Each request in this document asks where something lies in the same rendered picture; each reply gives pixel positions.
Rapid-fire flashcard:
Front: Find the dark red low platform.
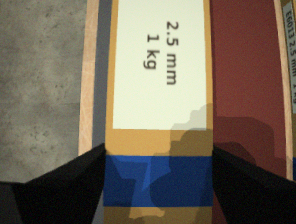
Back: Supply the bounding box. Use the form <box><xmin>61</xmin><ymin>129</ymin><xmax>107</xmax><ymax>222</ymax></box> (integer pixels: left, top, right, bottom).
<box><xmin>209</xmin><ymin>0</ymin><xmax>287</xmax><ymax>179</ymax></box>

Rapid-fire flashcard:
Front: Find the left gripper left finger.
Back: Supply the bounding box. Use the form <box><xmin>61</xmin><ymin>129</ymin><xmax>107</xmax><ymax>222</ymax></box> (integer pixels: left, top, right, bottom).
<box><xmin>0</xmin><ymin>143</ymin><xmax>106</xmax><ymax>224</ymax></box>

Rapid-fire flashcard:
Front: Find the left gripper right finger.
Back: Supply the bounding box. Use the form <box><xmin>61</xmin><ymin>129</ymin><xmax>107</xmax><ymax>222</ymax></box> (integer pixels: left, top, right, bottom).
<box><xmin>212</xmin><ymin>145</ymin><xmax>296</xmax><ymax>224</ymax></box>

